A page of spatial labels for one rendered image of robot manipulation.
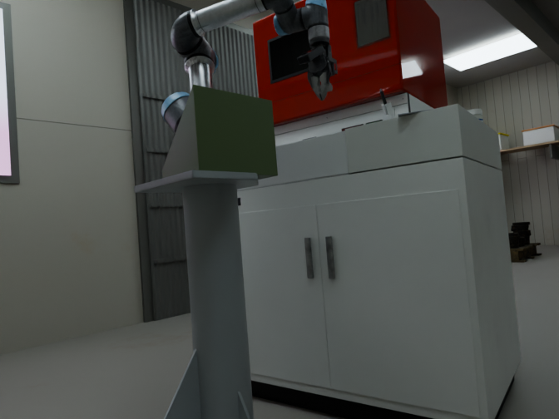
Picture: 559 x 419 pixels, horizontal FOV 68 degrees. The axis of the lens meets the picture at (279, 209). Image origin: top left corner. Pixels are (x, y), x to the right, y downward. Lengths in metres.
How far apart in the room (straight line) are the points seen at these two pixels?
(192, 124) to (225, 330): 0.57
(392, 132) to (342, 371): 0.78
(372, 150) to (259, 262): 0.60
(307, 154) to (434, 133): 0.43
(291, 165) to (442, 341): 0.74
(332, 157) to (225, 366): 0.73
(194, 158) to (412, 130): 0.63
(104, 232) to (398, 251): 2.51
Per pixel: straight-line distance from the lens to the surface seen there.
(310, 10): 1.61
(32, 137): 3.33
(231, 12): 1.60
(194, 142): 1.12
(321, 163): 1.42
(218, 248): 1.17
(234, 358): 1.23
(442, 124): 1.28
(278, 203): 1.52
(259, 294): 1.61
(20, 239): 3.22
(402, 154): 1.30
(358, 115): 2.09
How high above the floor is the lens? 0.67
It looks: 2 degrees up
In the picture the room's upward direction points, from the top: 4 degrees counter-clockwise
